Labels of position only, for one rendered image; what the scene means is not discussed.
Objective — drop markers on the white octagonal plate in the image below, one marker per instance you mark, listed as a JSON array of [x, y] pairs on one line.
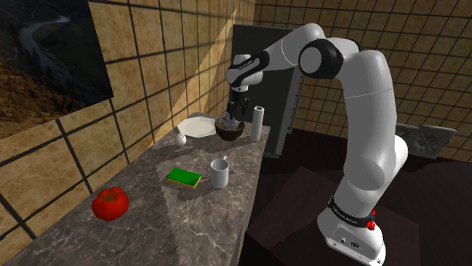
[[196, 127]]

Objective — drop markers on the dark refrigerator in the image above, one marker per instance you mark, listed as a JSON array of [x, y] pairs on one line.
[[274, 103]]

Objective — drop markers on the grey ornate carved panel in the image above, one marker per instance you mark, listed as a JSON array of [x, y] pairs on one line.
[[424, 140]]

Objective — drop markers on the red tomato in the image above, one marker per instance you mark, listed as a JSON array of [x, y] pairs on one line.
[[110, 203]]

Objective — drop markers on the white paper towel roll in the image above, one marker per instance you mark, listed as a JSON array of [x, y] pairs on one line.
[[257, 123]]

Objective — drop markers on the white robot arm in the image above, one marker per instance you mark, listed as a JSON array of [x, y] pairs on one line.
[[365, 121]]

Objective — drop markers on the dark brown bowl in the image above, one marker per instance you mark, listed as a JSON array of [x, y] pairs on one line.
[[229, 130]]

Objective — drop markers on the white mug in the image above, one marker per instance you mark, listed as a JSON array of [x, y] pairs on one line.
[[219, 175]]

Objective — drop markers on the dark robot stand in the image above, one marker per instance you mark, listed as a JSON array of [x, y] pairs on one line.
[[332, 221]]

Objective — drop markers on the landscape wall picture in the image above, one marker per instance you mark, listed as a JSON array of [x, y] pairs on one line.
[[44, 66]]

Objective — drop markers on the green and yellow sponge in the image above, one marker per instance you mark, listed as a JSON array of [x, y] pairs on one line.
[[183, 177]]

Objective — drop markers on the white egg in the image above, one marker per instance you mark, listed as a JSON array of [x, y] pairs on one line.
[[180, 139]]

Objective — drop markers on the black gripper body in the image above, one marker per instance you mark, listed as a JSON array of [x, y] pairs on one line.
[[236, 104]]

